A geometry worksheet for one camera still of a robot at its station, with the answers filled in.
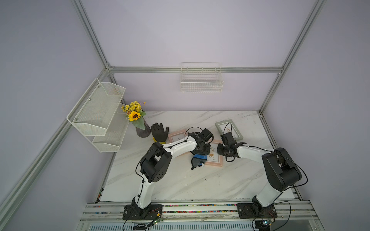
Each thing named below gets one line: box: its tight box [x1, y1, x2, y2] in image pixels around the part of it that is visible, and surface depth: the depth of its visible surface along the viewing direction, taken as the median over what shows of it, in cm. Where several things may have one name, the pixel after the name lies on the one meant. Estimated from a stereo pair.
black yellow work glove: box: [150, 122, 170, 145], surface depth 107 cm
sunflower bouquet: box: [120, 101, 147, 130], surface depth 87 cm
